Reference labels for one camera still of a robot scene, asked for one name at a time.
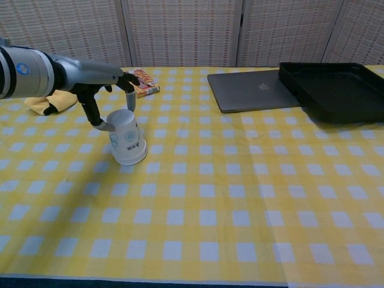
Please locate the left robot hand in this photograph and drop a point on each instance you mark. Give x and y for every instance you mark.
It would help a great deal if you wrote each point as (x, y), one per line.
(90, 75)

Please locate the white paper cup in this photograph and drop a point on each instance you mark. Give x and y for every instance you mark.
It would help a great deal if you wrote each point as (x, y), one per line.
(132, 160)
(126, 132)

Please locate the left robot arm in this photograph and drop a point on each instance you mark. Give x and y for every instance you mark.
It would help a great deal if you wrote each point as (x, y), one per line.
(24, 72)

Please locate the yellow oven mitt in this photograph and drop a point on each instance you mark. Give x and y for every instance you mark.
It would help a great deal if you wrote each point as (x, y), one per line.
(51, 103)

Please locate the woven folding screen panel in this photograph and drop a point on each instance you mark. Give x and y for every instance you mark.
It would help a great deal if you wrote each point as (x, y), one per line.
(288, 30)
(66, 30)
(183, 30)
(360, 30)

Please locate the orange snack box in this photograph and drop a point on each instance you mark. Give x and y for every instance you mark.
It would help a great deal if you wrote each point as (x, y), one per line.
(145, 82)

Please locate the yellow checked tablecloth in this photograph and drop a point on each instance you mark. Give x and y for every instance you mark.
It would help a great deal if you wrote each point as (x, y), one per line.
(330, 195)
(150, 210)

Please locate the grey laptop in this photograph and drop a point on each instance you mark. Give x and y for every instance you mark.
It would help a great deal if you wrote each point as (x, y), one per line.
(255, 90)

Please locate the black baking tray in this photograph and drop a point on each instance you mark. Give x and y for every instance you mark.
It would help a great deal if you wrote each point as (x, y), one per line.
(336, 90)

